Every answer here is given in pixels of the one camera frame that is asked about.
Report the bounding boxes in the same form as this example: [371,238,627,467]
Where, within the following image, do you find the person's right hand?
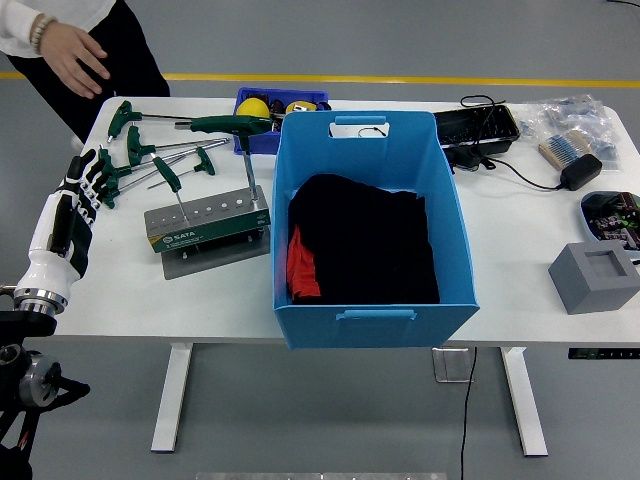
[39,22,111,100]

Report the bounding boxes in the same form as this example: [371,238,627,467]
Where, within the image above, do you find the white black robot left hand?
[14,148,109,301]

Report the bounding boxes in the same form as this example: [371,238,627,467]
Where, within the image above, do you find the small green T-handle hex key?
[151,154,190,224]

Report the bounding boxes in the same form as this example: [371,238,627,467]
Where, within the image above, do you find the green grey hex key stand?
[143,187,272,251]

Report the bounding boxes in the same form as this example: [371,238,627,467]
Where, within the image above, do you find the large green T-handle hex key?
[188,113,275,202]

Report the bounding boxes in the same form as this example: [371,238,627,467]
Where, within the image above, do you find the large light blue folding box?
[269,109,481,350]

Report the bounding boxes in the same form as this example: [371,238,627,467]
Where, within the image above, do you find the person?
[0,0,171,151]

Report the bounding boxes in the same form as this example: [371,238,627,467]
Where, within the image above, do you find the white table leg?
[501,347,550,457]
[150,343,194,454]

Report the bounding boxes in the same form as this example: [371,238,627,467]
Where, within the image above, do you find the yellow ball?
[235,97,272,121]

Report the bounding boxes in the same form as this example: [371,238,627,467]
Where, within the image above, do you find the small dark blue bin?
[232,86,331,156]

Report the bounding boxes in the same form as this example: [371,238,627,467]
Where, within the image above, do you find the red cloth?
[286,224,322,301]

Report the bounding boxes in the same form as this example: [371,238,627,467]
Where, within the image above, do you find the black cloth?
[287,173,441,306]

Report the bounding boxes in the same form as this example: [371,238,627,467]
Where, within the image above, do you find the black device under tray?
[443,147,497,172]

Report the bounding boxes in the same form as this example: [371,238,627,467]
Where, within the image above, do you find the black plastic tray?
[432,103,522,157]

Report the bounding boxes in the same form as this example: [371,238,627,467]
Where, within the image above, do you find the metal floor socket plate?
[432,347,475,384]

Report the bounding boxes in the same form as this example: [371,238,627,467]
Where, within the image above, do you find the taped resistor strip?
[538,129,594,171]

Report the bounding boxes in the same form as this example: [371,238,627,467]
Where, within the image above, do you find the clear bags of resistors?
[517,94,624,171]

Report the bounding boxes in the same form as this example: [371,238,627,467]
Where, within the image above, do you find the black power adapter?
[559,153,604,191]

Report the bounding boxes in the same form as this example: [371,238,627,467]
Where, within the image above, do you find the grey foam block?
[548,241,640,315]

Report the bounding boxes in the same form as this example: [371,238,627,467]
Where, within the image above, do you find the black table control panel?
[568,347,640,360]

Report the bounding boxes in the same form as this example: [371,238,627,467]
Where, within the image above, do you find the dark electronic components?
[587,192,640,251]

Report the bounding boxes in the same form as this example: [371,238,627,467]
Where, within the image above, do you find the beaded bracelet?
[28,14,59,56]

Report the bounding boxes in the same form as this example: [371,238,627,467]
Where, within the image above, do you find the short green T-handle hex key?
[147,146,217,191]

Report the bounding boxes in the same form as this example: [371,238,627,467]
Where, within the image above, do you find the coiled black cable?
[459,93,509,146]

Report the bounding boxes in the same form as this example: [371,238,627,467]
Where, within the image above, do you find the black floor cable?
[459,347,479,480]

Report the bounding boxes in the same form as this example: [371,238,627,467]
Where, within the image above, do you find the black adapter cord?
[479,157,564,191]

